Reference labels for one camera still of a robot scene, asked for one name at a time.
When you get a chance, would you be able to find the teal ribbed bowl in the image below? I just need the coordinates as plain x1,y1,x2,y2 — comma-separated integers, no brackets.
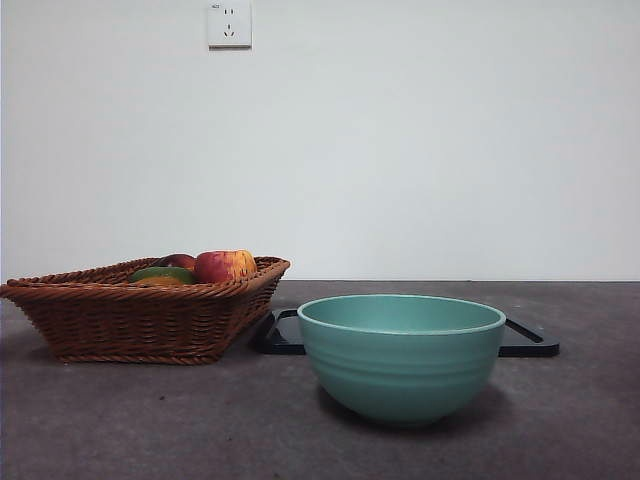
297,293,507,428

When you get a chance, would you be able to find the red and yellow apple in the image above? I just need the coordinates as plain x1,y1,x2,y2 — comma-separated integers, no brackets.
193,249,258,284

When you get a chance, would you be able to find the black rectangular tray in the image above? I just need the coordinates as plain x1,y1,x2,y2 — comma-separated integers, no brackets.
252,308,561,358

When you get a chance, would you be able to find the dark red fruit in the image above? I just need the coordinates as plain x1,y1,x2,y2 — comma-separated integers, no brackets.
157,253,197,271

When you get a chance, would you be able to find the green fruit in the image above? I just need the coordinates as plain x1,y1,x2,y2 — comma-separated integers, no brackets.
129,266,197,285

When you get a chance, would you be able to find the brown wicker basket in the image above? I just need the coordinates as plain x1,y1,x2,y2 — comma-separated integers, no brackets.
0,255,292,365

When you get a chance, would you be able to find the white wall power socket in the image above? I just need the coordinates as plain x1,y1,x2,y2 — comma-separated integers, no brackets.
208,2,253,51

